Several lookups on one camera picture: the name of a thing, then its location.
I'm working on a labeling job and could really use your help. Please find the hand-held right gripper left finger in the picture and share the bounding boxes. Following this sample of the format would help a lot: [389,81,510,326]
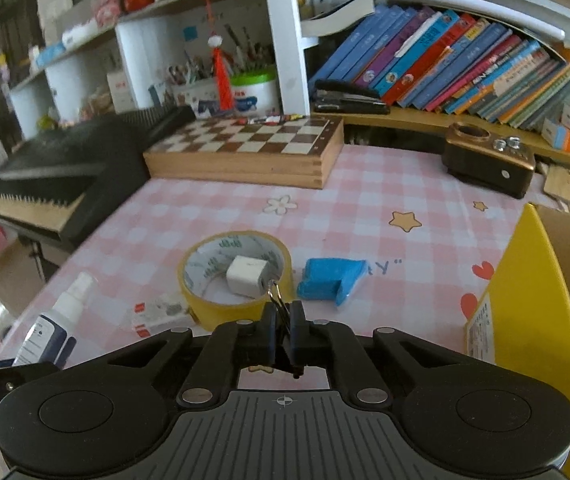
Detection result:
[107,302,280,407]

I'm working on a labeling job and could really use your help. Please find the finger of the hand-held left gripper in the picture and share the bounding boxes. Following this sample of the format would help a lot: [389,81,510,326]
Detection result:
[2,360,62,387]

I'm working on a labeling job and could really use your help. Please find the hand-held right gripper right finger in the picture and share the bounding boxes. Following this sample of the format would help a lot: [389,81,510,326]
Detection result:
[289,300,458,406]

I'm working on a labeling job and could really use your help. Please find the black binder clip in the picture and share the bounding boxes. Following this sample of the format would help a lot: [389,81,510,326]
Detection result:
[266,279,302,380]

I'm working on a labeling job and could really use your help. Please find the white spray bottle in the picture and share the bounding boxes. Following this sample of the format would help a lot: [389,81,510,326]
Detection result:
[12,272,100,369]

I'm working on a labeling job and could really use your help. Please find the blue plastic packet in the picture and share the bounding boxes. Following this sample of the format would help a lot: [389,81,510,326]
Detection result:
[295,257,368,307]

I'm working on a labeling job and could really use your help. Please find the white charger plug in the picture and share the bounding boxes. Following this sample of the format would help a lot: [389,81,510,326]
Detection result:
[225,255,270,299]

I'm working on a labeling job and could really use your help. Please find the yellow tape roll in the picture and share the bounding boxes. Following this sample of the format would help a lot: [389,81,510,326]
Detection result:
[178,229,294,332]

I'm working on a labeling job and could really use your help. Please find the small red white packet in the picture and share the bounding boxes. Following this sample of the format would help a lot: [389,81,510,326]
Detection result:
[131,293,195,339]

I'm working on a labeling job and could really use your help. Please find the yellow cardboard box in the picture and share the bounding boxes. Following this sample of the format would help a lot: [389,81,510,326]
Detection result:
[463,203,570,480]

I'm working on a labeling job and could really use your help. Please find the pink checked desktop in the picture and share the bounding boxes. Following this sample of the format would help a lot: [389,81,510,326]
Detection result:
[2,142,570,387]

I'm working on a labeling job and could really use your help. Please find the wooden chess board box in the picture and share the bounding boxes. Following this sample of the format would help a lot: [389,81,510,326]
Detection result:
[143,114,345,190]

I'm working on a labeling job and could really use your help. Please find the black electronic keyboard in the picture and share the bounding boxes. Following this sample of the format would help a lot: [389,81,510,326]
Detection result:
[0,104,197,251]

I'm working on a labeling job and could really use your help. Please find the colourful sticker strip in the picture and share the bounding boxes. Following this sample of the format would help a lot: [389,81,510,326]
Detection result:
[234,114,306,126]

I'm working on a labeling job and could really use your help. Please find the black stapler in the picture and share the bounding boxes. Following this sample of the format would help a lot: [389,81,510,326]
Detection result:
[313,78,391,115]

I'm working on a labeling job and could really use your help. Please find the white tub green lid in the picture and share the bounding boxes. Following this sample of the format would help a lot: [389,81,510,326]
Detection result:
[229,69,280,114]

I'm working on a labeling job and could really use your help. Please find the brown retro radio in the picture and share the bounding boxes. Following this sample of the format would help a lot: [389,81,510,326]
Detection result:
[441,120,536,200]

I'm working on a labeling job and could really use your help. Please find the patterned pen holder with pens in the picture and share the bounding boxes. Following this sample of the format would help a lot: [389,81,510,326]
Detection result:
[164,49,221,111]

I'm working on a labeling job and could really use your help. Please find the red tassel ornament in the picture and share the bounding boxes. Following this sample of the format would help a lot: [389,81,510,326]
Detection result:
[204,0,236,111]

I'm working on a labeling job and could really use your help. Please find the white box red label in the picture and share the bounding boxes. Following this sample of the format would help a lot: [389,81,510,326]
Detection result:
[106,67,138,114]

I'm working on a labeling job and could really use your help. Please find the white wooden bookshelf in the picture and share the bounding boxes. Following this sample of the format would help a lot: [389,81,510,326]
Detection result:
[9,0,570,172]

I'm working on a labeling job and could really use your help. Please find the row of thin colourful books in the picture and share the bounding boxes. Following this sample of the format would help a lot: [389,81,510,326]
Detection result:
[309,4,570,129]

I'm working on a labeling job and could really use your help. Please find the blue tissue packet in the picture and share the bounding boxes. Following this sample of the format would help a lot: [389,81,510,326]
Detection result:
[34,42,68,69]

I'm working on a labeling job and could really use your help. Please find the thick black-cover book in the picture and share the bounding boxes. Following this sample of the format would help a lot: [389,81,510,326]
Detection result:
[300,0,377,37]

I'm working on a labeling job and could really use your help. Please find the white tissue packet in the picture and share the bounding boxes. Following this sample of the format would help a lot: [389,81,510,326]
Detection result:
[62,22,96,49]

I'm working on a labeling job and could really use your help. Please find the small pink box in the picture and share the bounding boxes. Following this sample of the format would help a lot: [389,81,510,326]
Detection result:
[92,0,124,24]

